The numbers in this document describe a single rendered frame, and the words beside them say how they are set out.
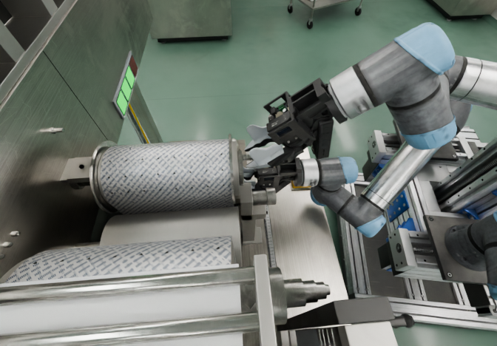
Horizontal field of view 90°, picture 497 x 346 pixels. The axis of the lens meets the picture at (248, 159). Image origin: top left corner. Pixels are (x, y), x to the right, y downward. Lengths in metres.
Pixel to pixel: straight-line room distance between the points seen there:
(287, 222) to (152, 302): 0.64
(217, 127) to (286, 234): 1.62
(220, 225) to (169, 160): 0.16
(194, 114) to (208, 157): 1.99
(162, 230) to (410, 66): 0.48
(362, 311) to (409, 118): 0.30
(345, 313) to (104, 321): 0.21
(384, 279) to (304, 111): 1.36
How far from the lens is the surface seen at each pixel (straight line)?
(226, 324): 0.24
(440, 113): 0.48
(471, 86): 0.60
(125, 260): 0.33
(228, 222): 0.49
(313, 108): 0.42
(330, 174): 0.69
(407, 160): 0.78
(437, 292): 1.80
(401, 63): 0.42
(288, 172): 0.65
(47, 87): 0.59
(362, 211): 0.76
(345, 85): 0.42
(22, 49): 0.58
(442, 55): 0.43
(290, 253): 0.83
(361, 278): 1.60
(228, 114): 2.42
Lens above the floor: 1.69
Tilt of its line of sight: 55 degrees down
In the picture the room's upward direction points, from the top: straight up
